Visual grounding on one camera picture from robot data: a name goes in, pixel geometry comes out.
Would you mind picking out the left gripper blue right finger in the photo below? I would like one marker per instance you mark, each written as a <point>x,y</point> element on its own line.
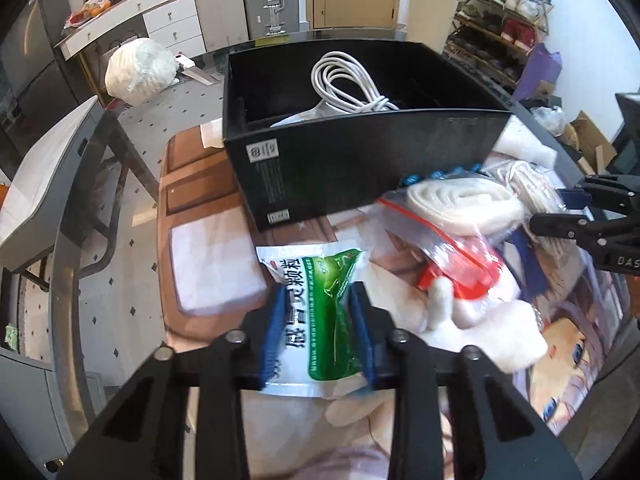
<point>361,317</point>

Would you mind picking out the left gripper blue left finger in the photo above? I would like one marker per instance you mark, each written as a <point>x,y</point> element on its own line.
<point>274,314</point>

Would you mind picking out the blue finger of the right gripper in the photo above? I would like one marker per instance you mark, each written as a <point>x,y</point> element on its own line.
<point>574,198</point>

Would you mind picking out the green white medicine sachet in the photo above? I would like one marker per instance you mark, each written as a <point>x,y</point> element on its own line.
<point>315,357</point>

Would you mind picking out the red balloon glue packet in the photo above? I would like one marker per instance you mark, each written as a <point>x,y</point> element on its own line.
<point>472,266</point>

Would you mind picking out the white plush doll keychain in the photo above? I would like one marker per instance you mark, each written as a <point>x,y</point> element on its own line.
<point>507,333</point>

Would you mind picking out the black cardboard box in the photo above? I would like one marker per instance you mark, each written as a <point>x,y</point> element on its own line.
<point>443,120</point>

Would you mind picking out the white foam piece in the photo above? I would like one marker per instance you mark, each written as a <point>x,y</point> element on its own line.
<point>519,142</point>

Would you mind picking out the anime print table mat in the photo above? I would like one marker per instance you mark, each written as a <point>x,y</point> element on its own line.
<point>436,414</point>

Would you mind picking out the purple paper bag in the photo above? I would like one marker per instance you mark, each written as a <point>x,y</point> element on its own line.
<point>542,70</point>

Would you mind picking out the wooden shoe rack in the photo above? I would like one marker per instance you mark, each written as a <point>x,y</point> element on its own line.
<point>497,37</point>

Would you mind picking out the cream cylindrical trash bin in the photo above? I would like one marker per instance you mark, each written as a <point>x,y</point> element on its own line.
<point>429,22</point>

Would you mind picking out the white marble coffee table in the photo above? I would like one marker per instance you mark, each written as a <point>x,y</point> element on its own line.
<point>33,208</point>

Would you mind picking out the white wrapped bundle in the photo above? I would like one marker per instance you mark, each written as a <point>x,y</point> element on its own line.
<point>138,70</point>

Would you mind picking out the woven laundry basket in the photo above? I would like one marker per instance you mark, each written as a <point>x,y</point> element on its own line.
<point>107,44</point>

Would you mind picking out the dark grey refrigerator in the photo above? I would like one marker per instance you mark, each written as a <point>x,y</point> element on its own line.
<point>39,86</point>

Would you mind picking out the white drawer desk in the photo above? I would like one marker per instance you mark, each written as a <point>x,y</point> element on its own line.
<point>174,24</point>

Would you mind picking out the beige suitcase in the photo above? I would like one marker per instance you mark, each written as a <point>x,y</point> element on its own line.
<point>223,23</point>

